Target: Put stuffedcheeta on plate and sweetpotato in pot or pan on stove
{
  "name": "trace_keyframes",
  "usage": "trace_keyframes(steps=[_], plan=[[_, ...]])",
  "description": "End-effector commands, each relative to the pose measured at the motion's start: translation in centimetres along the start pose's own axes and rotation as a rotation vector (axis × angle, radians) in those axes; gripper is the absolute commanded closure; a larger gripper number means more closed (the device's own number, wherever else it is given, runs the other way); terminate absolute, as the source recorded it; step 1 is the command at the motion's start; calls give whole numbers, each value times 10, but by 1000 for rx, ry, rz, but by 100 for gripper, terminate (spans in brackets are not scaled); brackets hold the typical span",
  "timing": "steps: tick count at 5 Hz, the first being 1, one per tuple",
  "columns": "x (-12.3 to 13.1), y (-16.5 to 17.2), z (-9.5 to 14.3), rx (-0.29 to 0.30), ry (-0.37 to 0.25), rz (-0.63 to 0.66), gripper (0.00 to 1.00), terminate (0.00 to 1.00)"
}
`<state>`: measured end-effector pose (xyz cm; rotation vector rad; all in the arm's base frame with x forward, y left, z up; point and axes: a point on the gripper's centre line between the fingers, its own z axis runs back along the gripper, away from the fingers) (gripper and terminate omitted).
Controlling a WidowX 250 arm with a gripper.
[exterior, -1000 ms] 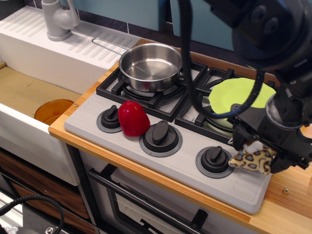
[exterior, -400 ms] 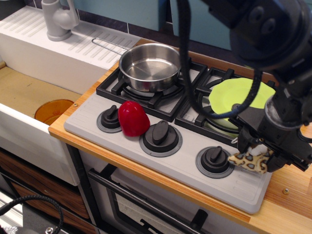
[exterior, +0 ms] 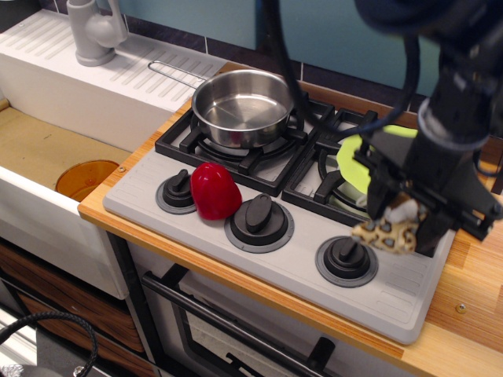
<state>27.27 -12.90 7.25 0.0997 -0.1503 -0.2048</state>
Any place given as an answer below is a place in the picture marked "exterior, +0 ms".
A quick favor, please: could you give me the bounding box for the black stove knob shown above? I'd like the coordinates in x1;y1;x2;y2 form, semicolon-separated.
315;236;378;288
224;193;295;254
156;169;196;215

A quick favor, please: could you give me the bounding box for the middle black stove knob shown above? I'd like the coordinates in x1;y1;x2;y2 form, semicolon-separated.
224;193;295;254

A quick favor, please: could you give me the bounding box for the wooden drawer front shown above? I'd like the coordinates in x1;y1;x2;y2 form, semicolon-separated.
1;240;156;376

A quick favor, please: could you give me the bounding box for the right black burner grate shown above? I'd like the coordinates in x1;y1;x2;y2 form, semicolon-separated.
281;108;475;258

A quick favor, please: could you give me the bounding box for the black oven door handle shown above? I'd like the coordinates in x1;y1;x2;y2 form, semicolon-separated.
141;272;328;376

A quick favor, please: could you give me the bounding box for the stainless steel pot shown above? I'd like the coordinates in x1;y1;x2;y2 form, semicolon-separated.
148;60;294;149

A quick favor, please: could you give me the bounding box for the stuffed cheetah toy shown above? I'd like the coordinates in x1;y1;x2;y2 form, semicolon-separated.
351;193;428;254

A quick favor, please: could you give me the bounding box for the right black stove knob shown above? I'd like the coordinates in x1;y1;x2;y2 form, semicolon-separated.
315;236;378;288

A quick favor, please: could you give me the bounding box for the left black stove knob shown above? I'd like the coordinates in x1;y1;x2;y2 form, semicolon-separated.
156;169;196;215

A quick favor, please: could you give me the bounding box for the oven door with window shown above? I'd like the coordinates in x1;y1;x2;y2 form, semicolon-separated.
130;245;408;376

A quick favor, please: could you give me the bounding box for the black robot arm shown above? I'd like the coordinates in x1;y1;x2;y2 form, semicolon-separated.
352;1;502;256

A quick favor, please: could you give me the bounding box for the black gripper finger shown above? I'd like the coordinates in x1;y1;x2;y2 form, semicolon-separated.
367;164;402;220
416;211;454;258

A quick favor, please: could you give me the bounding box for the black burner grate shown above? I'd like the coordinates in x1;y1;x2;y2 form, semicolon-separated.
155;110;316;197
281;108;475;258

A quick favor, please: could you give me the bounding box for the white toy sink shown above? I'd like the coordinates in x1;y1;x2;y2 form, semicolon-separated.
1;10;224;299

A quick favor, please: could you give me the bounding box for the black braided cable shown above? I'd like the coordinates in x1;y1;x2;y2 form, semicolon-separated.
0;0;421;377

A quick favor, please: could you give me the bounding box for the grey toy faucet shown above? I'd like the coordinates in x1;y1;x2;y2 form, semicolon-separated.
67;0;128;67

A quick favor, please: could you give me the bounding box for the left black burner grate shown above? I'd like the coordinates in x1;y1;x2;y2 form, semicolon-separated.
155;110;316;197

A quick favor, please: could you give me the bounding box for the lime green plate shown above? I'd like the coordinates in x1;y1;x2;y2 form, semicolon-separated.
336;125;417;194

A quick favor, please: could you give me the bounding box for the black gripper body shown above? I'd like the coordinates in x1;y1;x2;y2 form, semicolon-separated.
354;130;502;240

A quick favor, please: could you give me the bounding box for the grey toy stove top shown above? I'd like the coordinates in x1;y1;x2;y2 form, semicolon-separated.
101;102;481;346

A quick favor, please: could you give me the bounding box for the red plastic pepper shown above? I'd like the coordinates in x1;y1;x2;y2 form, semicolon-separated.
190;163;242;221

